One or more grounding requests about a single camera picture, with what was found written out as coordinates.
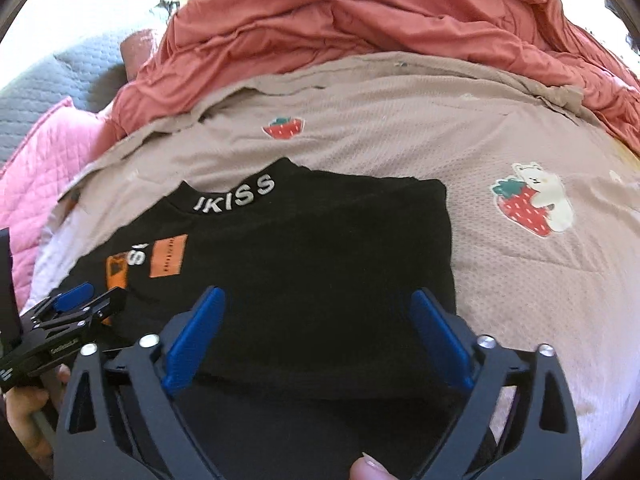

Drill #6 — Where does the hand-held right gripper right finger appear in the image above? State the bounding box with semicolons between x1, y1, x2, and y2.
409;287;583;480

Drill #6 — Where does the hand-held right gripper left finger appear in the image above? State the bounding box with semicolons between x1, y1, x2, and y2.
54;286;226;480

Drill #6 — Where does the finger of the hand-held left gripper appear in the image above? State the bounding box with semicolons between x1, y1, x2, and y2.
32;287;127;343
22;282;94;326

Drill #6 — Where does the black shirt with orange patches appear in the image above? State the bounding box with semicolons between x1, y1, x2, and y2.
47;156;458;480

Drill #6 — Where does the person's left hand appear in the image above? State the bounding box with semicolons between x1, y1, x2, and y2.
2;364;72;461

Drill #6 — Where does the white bed sheet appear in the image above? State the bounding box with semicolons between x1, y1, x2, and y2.
20;205;616;480

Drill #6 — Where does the pink quilted pillow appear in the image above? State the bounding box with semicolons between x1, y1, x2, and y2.
0;95;131;301

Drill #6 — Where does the beige strawberry print blanket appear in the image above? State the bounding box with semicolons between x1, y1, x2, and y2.
60;50;640;461

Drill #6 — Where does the grey quilted pillow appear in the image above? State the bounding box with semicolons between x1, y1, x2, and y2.
0;25;132;166

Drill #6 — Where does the small dusty pink cushion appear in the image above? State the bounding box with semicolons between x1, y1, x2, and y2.
120;27;166;81

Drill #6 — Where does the salmon red duvet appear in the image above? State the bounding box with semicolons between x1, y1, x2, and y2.
107;0;640;156

